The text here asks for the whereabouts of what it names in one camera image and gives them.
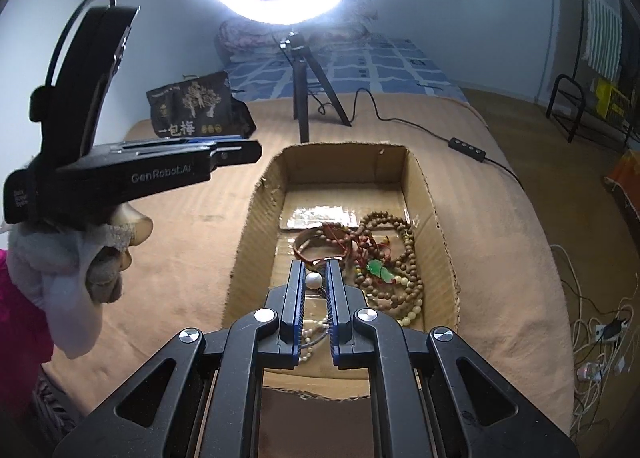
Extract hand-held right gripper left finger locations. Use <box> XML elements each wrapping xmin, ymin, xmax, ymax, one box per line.
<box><xmin>52</xmin><ymin>260</ymin><xmax>307</xmax><ymax>458</ymax></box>

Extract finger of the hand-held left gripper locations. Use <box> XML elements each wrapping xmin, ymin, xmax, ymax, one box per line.
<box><xmin>207</xmin><ymin>139</ymin><xmax>263</xmax><ymax>177</ymax></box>
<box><xmin>107</xmin><ymin>136</ymin><xmax>251</xmax><ymax>150</ymax></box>

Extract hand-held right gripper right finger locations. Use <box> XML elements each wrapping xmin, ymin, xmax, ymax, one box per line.
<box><xmin>325</xmin><ymin>260</ymin><xmax>581</xmax><ymax>458</ymax></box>

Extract metal bangle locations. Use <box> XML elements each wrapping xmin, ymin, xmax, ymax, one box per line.
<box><xmin>300</xmin><ymin>325</ymin><xmax>331</xmax><ymax>349</ymax></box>

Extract green jade pendant red cord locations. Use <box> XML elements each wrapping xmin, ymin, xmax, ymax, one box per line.
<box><xmin>357</xmin><ymin>233</ymin><xmax>396</xmax><ymax>286</ymax></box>

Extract white pearl necklace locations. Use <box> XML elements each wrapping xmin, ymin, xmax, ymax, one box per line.
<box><xmin>299</xmin><ymin>315</ymin><xmax>331</xmax><ymax>364</ymax></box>

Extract brown leather strap watch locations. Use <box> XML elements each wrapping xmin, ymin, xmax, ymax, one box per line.
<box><xmin>293</xmin><ymin>224</ymin><xmax>351</xmax><ymax>269</ymax></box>

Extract cardboard box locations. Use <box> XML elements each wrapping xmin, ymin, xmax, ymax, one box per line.
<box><xmin>220</xmin><ymin>143</ymin><xmax>461</xmax><ymax>401</ymax></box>

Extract cream bead bracelet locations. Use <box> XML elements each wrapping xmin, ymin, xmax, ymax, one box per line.
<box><xmin>392</xmin><ymin>275</ymin><xmax>426</xmax><ymax>326</ymax></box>

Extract wooden bead necklace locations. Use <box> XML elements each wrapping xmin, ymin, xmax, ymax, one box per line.
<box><xmin>350</xmin><ymin>210</ymin><xmax>426</xmax><ymax>323</ymax></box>

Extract person's left forearm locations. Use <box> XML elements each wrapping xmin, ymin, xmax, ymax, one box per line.
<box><xmin>6</xmin><ymin>220</ymin><xmax>126</xmax><ymax>360</ymax></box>

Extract person's left hand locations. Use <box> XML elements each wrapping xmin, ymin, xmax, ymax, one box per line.
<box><xmin>86</xmin><ymin>205</ymin><xmax>153</xmax><ymax>303</ymax></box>

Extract black snack bag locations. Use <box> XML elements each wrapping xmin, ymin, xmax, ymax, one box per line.
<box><xmin>146</xmin><ymin>72</ymin><xmax>257</xmax><ymax>139</ymax></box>

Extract black tripod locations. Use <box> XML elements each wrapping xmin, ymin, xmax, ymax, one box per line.
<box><xmin>279</xmin><ymin>32</ymin><xmax>352</xmax><ymax>143</ymax></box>

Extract folded floral quilt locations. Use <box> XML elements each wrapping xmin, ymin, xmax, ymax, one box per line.
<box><xmin>215</xmin><ymin>0</ymin><xmax>383</xmax><ymax>63</ymax></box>

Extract blue patterned bedsheet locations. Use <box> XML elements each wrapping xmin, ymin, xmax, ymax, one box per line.
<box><xmin>222</xmin><ymin>36</ymin><xmax>471</xmax><ymax>103</ymax></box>

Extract pink clothing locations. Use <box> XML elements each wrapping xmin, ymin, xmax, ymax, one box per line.
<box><xmin>0</xmin><ymin>248</ymin><xmax>55</xmax><ymax>419</ymax></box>

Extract grey patterned clothing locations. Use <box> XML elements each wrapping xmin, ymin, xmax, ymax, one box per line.
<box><xmin>31</xmin><ymin>368</ymin><xmax>83</xmax><ymax>441</ymax></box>

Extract black plug adapter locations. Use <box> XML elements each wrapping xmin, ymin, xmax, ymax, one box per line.
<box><xmin>602</xmin><ymin>320</ymin><xmax>631</xmax><ymax>341</ymax></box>

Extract black shoe rack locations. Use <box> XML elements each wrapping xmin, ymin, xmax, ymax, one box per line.
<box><xmin>546</xmin><ymin>75</ymin><xmax>640</xmax><ymax>149</ymax></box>

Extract orange patterned box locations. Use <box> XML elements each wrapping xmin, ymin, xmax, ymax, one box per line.
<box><xmin>602</xmin><ymin>150</ymin><xmax>640</xmax><ymax>226</ymax></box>

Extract yellow box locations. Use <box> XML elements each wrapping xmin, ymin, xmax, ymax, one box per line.
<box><xmin>595</xmin><ymin>78</ymin><xmax>631</xmax><ymax>119</ymax></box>

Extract black clothes rack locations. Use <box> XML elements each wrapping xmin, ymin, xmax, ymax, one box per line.
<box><xmin>572</xmin><ymin>0</ymin><xmax>640</xmax><ymax>139</ymax></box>

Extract white striped hanging garment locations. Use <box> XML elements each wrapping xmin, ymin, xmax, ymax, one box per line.
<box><xmin>582</xmin><ymin>0</ymin><xmax>623</xmax><ymax>81</ymax></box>

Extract dark hanging clothes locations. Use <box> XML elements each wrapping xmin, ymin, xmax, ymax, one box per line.
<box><xmin>617</xmin><ymin>0</ymin><xmax>640</xmax><ymax>103</ymax></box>

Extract black cable with controller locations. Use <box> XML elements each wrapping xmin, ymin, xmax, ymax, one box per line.
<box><xmin>320</xmin><ymin>88</ymin><xmax>523</xmax><ymax>189</ymax></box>

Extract power strip with cables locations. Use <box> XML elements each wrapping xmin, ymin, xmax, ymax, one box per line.
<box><xmin>550</xmin><ymin>244</ymin><xmax>640</xmax><ymax>419</ymax></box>

